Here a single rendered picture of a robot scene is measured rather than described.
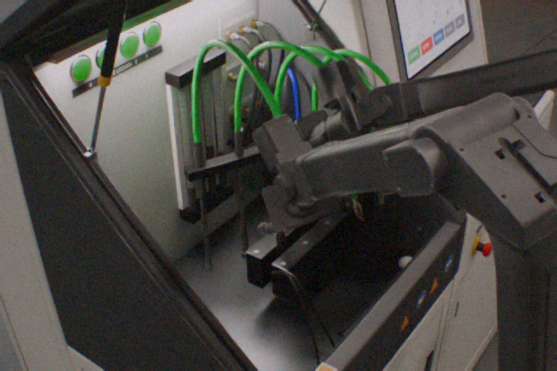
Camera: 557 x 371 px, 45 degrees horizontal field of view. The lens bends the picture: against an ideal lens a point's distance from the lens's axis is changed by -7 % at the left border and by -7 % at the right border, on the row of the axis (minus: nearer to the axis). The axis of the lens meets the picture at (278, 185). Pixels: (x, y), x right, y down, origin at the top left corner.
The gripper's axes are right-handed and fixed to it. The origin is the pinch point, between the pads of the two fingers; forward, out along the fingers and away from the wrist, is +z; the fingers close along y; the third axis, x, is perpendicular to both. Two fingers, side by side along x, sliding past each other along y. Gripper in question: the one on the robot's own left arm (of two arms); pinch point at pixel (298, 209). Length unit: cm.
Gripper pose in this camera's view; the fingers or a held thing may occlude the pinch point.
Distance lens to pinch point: 114.0
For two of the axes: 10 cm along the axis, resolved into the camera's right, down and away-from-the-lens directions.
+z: 0.1, 1.9, 9.8
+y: -9.5, 3.0, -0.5
